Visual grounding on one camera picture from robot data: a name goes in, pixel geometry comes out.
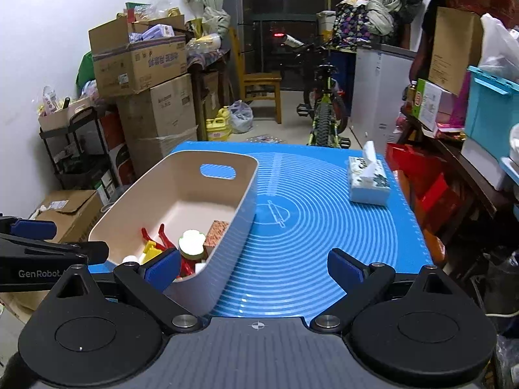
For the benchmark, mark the white and green round container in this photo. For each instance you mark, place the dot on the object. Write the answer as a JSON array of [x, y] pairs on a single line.
[[191, 242]]

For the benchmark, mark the clear plastic bag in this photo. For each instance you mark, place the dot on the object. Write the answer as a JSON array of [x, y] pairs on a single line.
[[242, 116]]

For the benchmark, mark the pink box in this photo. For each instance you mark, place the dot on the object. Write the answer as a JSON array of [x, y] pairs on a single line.
[[452, 109]]

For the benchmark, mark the red plastic toy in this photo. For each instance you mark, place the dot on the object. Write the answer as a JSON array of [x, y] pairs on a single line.
[[164, 240]]

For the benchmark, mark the large printed cardboard box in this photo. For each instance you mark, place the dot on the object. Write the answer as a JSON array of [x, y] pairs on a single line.
[[158, 105]]

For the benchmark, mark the blue silicone mat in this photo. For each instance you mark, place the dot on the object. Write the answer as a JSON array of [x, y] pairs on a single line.
[[304, 231]]

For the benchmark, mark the light blue plastic crate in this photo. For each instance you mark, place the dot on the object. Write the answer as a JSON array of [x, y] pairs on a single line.
[[490, 109]]

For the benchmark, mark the cluttered dark wooden desk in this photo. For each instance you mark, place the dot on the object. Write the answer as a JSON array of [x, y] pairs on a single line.
[[206, 69]]

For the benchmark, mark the green black bicycle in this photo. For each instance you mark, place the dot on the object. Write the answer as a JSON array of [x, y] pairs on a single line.
[[324, 113]]

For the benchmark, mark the red and white appliance box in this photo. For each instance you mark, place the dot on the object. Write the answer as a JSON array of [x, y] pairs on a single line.
[[121, 158]]

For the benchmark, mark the beige plastic bin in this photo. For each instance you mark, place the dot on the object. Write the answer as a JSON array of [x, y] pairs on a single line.
[[182, 194]]

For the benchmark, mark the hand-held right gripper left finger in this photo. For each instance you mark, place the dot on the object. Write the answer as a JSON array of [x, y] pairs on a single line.
[[163, 270]]

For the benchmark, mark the open cardboard box with packets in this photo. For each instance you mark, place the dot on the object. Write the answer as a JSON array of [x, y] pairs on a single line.
[[138, 65]]

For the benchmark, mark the yellow plastic toy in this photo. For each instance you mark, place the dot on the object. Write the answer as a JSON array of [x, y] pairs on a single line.
[[151, 252]]

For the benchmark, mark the green cloth bag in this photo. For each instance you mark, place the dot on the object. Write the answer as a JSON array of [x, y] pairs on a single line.
[[84, 73]]

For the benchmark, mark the cardboard box on cart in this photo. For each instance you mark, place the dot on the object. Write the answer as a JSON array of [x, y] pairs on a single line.
[[61, 115]]

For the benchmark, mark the red paper bag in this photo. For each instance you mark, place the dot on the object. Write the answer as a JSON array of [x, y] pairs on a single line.
[[417, 178]]

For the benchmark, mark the small white ball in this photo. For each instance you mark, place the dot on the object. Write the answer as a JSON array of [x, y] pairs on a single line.
[[130, 258]]

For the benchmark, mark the torn cardboard box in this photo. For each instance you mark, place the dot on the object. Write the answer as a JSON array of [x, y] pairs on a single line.
[[69, 214]]

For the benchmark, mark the wooden chair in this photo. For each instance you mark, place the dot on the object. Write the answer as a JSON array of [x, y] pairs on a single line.
[[259, 81]]

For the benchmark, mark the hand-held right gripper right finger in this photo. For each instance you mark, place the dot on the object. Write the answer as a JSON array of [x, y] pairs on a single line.
[[343, 268]]

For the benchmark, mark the white chest freezer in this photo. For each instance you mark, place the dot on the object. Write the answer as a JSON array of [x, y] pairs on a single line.
[[377, 93]]

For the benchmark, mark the black shelf cart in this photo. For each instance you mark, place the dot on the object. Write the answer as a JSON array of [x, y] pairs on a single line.
[[77, 154]]

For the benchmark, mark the dark wooden table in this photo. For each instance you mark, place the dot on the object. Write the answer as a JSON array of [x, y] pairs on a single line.
[[458, 158]]

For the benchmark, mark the white plastic bag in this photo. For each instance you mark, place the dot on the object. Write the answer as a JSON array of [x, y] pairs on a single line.
[[500, 44]]

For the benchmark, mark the brown patterned small box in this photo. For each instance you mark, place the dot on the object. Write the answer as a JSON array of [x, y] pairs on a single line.
[[217, 233]]

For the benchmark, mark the green white carton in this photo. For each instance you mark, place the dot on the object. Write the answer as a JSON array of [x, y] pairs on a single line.
[[425, 103]]

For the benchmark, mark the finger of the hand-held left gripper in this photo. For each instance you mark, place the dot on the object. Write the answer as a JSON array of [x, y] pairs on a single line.
[[95, 252], [36, 229]]

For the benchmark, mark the film wrapped cardboard box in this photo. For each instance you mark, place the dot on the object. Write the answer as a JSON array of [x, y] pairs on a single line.
[[166, 150]]

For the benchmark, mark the printed tissue pack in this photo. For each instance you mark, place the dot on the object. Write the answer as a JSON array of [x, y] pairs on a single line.
[[367, 186]]

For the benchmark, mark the flat brown cardboard box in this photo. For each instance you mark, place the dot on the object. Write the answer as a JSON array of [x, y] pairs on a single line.
[[454, 48]]

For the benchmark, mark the floral cloth bundle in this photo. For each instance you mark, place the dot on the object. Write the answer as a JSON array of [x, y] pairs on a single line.
[[350, 24]]

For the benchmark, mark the yellow detergent jug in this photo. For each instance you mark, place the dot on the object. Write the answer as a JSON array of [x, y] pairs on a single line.
[[224, 112], [217, 129]]

